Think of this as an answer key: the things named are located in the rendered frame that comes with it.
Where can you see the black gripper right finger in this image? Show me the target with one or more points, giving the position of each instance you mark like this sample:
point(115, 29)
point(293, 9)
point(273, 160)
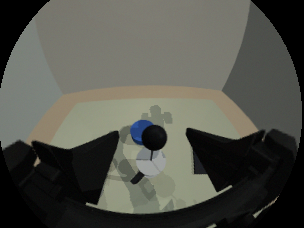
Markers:
point(221, 156)

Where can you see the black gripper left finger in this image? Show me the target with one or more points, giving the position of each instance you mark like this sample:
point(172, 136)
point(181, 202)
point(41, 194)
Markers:
point(86, 166)

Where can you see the dark blue short cylinder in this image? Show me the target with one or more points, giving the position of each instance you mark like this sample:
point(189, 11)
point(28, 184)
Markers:
point(137, 129)

